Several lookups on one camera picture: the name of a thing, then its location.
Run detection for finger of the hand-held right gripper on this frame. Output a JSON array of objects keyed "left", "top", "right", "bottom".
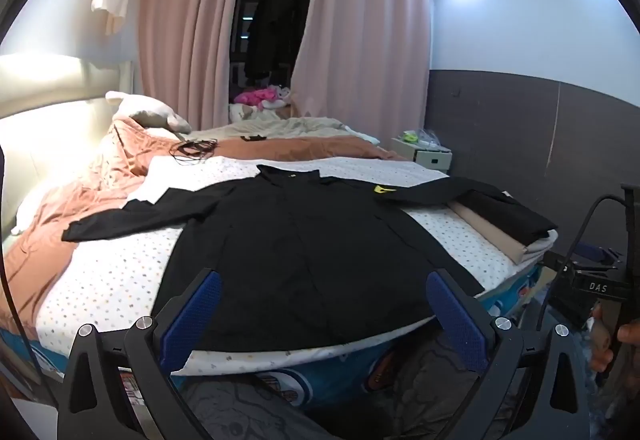
[{"left": 542, "top": 244, "right": 621, "bottom": 277}]

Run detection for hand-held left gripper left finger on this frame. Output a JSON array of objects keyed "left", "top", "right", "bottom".
[{"left": 59, "top": 267, "right": 223, "bottom": 440}]

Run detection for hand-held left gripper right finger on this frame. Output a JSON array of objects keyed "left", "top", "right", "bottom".
[{"left": 425, "top": 269, "right": 593, "bottom": 440}]

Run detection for black long-sleeved shirt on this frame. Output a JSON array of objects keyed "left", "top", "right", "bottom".
[{"left": 61, "top": 164, "right": 511, "bottom": 353}]

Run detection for pink clothes pile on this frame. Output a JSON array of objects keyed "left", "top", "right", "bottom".
[{"left": 235, "top": 85, "right": 281, "bottom": 108}]

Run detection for person's right hand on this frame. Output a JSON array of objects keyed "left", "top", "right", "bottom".
[{"left": 589, "top": 303, "right": 640, "bottom": 372}]

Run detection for folded black garment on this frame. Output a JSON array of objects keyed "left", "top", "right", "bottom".
[{"left": 467, "top": 187, "right": 560, "bottom": 246}]

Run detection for folded beige garment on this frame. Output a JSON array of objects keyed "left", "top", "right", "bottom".
[{"left": 447, "top": 200, "right": 558, "bottom": 266}]

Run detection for white dotted bed sheet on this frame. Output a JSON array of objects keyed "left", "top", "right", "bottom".
[{"left": 35, "top": 155, "right": 518, "bottom": 378}]

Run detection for person's legs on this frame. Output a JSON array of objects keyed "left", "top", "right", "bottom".
[{"left": 180, "top": 325, "right": 501, "bottom": 440}]

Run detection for white nightstand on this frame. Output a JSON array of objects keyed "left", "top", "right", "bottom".
[{"left": 390, "top": 136, "right": 453, "bottom": 171}]

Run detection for orange blanket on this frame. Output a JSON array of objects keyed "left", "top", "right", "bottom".
[{"left": 0, "top": 115, "right": 416, "bottom": 336}]

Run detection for clear plastic bag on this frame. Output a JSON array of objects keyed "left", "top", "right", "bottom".
[{"left": 417, "top": 127, "right": 441, "bottom": 151}]

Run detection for white plush pillow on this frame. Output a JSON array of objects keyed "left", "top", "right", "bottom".
[{"left": 105, "top": 90, "right": 193, "bottom": 133}]

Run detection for beige crumpled blanket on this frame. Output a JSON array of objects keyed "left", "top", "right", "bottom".
[{"left": 187, "top": 115, "right": 381, "bottom": 146}]

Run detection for beige padded headboard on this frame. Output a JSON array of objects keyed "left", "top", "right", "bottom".
[{"left": 0, "top": 53, "right": 136, "bottom": 241}]

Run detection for pink curtain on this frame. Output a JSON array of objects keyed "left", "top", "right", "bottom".
[
  {"left": 290, "top": 0, "right": 433, "bottom": 156},
  {"left": 137, "top": 0, "right": 251, "bottom": 131}
]

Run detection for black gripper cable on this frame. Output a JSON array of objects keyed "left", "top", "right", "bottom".
[{"left": 537, "top": 193, "right": 626, "bottom": 331}]

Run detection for tangled black cable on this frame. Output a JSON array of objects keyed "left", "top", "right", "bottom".
[{"left": 169, "top": 137, "right": 218, "bottom": 166}]

